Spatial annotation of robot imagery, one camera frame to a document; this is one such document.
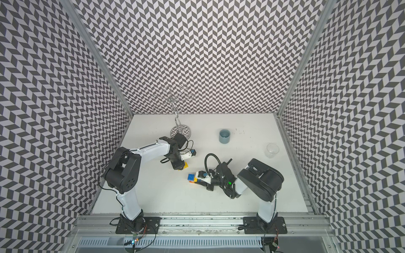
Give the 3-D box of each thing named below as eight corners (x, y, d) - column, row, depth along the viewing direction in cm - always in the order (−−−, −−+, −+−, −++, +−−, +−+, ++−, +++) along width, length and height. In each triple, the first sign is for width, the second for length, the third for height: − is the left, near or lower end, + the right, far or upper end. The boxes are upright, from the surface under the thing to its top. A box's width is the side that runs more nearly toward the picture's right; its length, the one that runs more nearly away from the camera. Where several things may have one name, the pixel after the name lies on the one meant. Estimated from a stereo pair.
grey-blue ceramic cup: (219, 143, 104) (219, 138, 99) (218, 133, 109) (219, 128, 105) (230, 143, 104) (230, 138, 99) (229, 133, 109) (229, 128, 105)
